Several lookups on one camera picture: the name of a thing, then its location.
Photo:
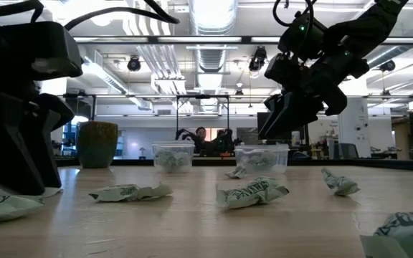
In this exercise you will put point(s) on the silver ventilation duct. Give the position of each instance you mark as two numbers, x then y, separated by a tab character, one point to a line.
212	18

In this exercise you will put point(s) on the black background robot arm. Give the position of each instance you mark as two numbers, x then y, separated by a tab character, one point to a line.
180	134

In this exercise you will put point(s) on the small clear plastic bin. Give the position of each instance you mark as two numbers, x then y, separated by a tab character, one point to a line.
173	144

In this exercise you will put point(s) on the black beam with light strips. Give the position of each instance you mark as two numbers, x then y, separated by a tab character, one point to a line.
152	39

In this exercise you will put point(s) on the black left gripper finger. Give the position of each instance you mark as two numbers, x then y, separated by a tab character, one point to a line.
50	118
5	150

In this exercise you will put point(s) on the black round spotlight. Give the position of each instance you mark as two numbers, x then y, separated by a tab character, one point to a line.
133	65
387	65

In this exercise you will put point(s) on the dark office chair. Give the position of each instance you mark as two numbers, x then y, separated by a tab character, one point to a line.
348	150

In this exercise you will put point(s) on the large clear plastic bin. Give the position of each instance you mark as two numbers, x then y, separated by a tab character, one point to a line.
282	157

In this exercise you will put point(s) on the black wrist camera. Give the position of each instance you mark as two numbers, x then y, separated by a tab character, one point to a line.
282	68
38	46

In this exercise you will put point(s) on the black overhead camera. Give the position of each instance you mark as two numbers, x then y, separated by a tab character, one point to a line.
258	57

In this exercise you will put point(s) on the white pillar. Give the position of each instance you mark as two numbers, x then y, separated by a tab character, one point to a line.
353	136

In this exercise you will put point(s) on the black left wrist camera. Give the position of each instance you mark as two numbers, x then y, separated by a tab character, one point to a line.
38	46

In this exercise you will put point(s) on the person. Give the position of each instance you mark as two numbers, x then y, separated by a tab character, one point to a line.
201	134

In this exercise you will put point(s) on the black background rig frame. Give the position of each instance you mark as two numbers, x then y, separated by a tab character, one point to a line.
203	96

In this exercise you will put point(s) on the olive ceramic cup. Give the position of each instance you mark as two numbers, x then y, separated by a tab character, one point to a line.
97	147

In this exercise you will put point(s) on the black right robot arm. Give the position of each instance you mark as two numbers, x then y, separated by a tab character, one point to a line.
364	25

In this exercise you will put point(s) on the black hanging box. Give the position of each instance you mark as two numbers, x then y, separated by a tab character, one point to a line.
84	107

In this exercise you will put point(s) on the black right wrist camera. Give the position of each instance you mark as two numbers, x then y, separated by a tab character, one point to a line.
282	68

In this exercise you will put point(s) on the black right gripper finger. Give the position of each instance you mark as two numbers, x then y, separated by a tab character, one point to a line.
296	114
269	111

